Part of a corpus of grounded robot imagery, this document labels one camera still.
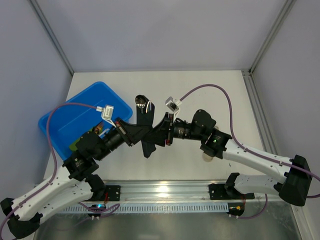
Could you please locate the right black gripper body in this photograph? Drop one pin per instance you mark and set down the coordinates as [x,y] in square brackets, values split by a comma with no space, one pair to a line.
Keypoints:
[169,130]

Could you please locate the right frame post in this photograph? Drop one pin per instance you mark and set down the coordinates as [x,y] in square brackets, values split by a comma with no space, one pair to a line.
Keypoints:
[272,33]

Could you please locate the slotted cable duct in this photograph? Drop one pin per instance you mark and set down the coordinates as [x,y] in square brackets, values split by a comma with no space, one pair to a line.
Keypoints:
[172,207]

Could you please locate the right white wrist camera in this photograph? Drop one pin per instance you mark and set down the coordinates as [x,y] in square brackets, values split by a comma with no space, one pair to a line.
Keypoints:
[173,105]

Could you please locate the left frame post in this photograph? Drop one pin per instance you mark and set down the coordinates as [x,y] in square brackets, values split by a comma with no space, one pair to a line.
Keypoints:
[51,35]

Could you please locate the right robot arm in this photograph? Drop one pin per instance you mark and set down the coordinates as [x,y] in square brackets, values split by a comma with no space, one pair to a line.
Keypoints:
[288,178]

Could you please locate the green packet in bin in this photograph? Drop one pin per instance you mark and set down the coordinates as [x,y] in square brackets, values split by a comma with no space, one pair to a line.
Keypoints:
[100,129]

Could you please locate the blue plastic bin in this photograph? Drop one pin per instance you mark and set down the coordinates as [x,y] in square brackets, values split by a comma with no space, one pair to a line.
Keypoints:
[69,122]

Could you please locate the frame post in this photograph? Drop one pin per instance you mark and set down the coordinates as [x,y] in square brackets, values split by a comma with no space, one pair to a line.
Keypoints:
[51,35]
[272,33]

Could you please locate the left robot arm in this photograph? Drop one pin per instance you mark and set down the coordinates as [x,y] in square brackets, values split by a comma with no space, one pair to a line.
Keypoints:
[70,183]

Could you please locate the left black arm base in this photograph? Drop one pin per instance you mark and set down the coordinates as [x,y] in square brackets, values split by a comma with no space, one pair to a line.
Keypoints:
[112,193]

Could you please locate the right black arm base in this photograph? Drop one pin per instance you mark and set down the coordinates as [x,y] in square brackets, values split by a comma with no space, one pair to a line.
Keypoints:
[217,191]

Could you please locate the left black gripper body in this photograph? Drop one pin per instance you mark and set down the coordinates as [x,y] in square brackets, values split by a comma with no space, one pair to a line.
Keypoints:
[124,132]

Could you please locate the aluminium rail frame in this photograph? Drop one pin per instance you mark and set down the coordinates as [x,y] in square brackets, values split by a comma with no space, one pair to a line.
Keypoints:
[181,190]

